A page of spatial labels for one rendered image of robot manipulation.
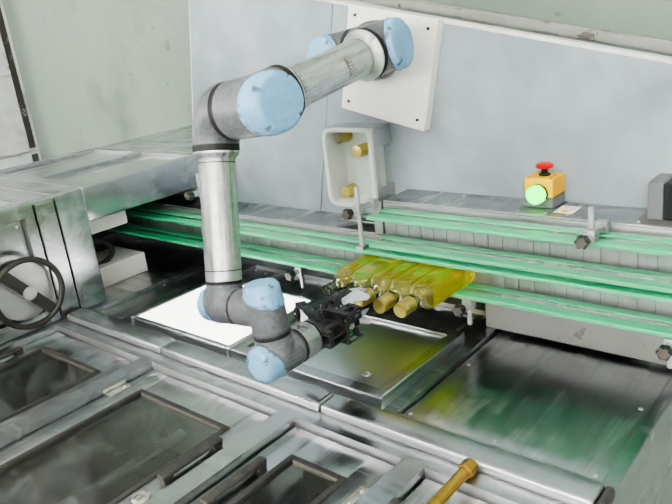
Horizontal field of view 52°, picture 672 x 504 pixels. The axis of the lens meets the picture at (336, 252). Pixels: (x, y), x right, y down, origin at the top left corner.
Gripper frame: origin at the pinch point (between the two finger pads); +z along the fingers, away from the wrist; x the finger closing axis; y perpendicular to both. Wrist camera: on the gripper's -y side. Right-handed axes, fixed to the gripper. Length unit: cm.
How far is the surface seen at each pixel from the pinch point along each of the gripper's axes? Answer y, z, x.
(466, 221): 14.4, 24.3, 13.5
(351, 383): 7.7, -15.0, -12.0
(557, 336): 35.4, 27.4, -13.1
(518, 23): -6, 95, 54
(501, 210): 21.3, 28.6, 15.7
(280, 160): -62, 40, 21
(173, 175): -99, 25, 17
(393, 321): -2.2, 14.5, -12.0
